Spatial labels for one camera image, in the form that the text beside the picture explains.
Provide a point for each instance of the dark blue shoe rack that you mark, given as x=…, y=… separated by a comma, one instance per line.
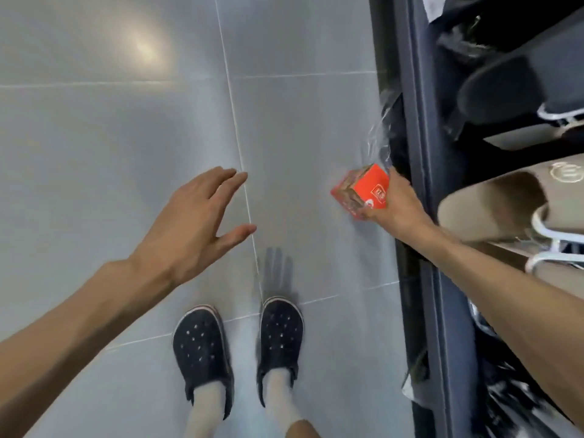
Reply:
x=424, y=109

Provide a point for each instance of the person's right white sock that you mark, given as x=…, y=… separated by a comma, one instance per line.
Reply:
x=279, y=401

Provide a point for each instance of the person's left white sock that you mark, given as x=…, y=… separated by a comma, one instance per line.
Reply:
x=206, y=411

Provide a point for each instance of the person's left forearm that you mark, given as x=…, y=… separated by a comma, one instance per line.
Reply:
x=68, y=332

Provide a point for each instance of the person's dark clog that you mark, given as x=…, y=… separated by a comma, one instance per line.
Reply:
x=279, y=337
x=203, y=351

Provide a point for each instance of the person's right hand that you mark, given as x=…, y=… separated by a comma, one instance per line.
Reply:
x=401, y=212

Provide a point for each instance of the person's right forearm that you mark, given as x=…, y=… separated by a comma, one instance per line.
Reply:
x=511, y=301

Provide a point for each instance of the person's left thumb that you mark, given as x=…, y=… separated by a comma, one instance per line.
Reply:
x=235, y=235

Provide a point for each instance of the clear plastic wrap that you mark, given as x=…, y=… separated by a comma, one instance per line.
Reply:
x=378, y=132

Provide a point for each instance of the beige slipper with logo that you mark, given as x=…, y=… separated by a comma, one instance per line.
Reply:
x=506, y=200

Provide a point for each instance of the small orange carton box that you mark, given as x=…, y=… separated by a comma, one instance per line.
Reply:
x=360, y=191

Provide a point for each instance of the black slipper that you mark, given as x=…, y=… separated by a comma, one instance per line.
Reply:
x=515, y=86

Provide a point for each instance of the person's left hand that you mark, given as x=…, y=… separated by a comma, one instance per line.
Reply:
x=182, y=232

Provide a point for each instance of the black patterned shoe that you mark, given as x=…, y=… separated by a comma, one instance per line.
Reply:
x=506, y=387

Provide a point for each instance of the black shoe with laces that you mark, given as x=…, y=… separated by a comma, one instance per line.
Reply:
x=474, y=27

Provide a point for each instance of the person's right thumb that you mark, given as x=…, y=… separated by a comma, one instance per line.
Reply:
x=396, y=182

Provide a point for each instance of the person's white sock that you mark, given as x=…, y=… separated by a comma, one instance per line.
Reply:
x=279, y=401
x=206, y=411

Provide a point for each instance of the person's right dark clog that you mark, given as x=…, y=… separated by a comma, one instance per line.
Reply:
x=279, y=337

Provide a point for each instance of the person's left dark clog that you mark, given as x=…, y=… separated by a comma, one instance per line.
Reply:
x=203, y=351

